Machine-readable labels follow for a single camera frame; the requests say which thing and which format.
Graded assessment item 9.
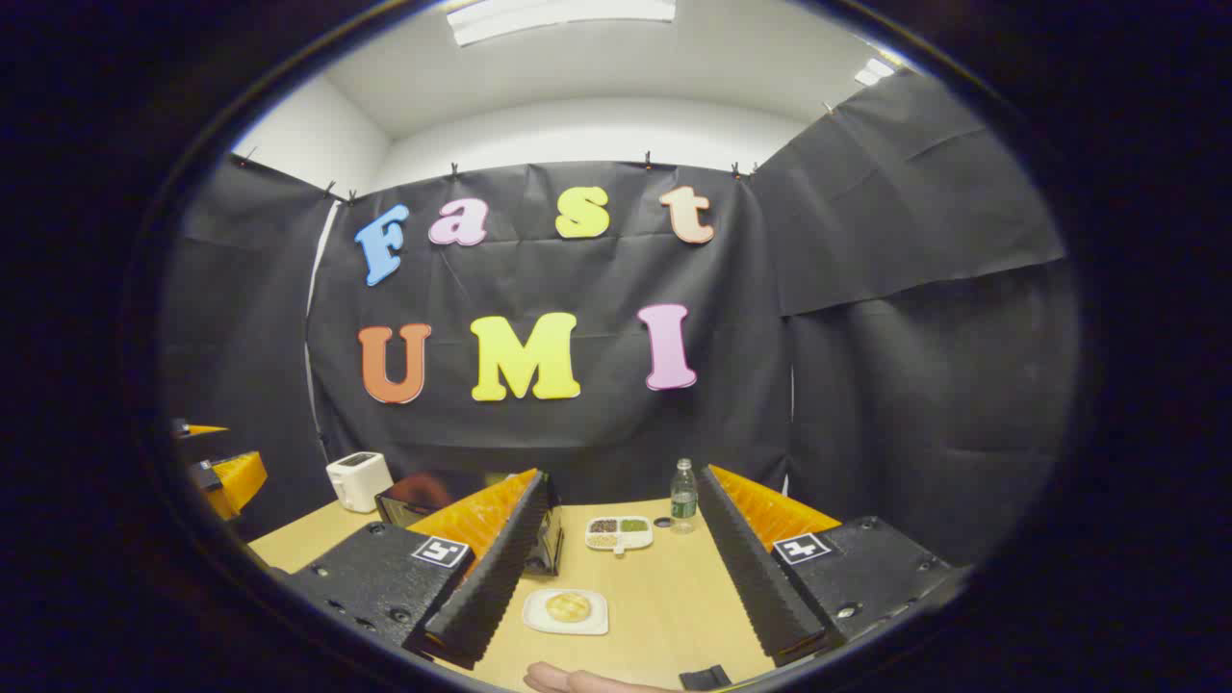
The black electric oven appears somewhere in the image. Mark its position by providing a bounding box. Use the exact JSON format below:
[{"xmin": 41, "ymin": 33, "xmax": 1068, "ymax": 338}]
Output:
[{"xmin": 373, "ymin": 470, "xmax": 565, "ymax": 578}]

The white toaster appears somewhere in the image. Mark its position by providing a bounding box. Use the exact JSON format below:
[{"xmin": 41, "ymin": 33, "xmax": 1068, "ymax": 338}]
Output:
[{"xmin": 325, "ymin": 451, "xmax": 395, "ymax": 514}]

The white divided grain dish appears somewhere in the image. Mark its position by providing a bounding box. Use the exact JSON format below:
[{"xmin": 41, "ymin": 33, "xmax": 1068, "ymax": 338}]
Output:
[{"xmin": 584, "ymin": 516, "xmax": 655, "ymax": 557}]

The clear green-label water bottle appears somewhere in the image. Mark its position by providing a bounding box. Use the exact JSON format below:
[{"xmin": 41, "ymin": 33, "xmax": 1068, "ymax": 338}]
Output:
[{"xmin": 670, "ymin": 458, "xmax": 699, "ymax": 535}]

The white square plate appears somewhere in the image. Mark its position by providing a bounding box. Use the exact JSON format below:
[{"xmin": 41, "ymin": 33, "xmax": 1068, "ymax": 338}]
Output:
[{"xmin": 522, "ymin": 588, "xmax": 610, "ymax": 636}]

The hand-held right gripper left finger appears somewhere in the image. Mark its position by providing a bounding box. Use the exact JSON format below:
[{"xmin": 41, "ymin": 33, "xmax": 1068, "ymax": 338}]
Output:
[{"xmin": 287, "ymin": 468, "xmax": 552, "ymax": 670}]

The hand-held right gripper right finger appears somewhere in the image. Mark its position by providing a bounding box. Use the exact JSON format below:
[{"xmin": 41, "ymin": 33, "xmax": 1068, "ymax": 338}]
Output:
[{"xmin": 696, "ymin": 464, "xmax": 968, "ymax": 667}]

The black backdrop cloth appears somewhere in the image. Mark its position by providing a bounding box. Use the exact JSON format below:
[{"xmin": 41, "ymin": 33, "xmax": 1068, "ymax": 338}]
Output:
[{"xmin": 159, "ymin": 72, "xmax": 1081, "ymax": 569}]

